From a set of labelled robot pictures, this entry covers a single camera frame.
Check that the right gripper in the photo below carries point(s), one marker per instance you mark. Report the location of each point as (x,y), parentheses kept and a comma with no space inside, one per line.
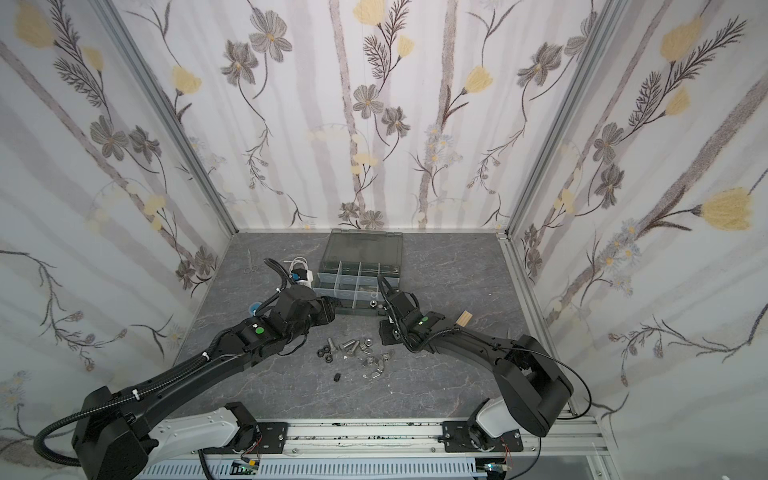
(396,308)

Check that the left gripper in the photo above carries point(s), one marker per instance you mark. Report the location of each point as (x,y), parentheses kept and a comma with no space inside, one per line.
(324,309)

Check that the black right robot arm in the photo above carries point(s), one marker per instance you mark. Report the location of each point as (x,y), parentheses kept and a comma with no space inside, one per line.
(534,386)

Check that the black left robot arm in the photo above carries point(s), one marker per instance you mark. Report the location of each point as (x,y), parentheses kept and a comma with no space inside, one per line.
(110,437)

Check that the pile of screws and nuts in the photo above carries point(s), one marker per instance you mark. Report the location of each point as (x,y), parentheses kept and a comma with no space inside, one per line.
(364,352)

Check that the small wooden block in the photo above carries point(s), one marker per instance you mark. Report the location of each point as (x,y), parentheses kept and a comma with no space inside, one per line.
(464,319)

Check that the green compartment organizer box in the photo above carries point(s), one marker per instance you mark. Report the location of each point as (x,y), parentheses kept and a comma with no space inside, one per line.
(351,263)

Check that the white slotted cable duct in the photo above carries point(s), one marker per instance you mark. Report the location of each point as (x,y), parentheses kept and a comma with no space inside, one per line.
(376,468)

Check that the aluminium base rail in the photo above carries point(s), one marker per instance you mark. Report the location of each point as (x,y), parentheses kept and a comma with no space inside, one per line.
(426,437)

